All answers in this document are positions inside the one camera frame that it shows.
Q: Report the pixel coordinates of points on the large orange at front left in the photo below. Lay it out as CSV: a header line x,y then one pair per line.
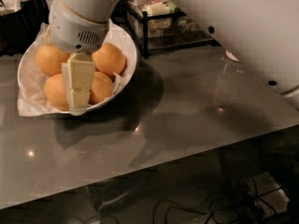
x,y
55,92

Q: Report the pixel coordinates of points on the black wire rack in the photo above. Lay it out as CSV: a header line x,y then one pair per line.
x,y
172,30

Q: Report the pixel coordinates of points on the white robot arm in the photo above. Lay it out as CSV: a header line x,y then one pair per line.
x,y
263,34

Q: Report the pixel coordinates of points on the white ceramic bowl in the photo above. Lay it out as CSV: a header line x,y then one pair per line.
x,y
118,37

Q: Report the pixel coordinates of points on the white paper bowl liner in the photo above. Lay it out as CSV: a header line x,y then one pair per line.
x,y
32,99

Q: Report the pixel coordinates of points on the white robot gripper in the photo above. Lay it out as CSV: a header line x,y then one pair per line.
x,y
74,32

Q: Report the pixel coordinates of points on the black container with white packets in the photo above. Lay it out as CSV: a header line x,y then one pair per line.
x,y
20,22

